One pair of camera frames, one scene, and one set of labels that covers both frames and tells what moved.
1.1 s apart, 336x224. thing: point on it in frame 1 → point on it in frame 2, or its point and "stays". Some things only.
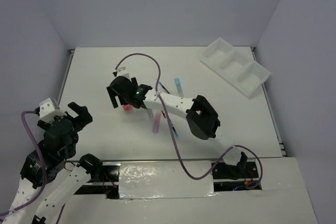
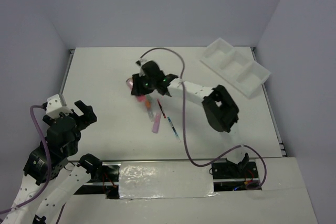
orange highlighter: [150, 115] stays
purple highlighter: [156, 122] stays
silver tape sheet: [167, 179] stays
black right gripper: [113, 93] → [138, 87]
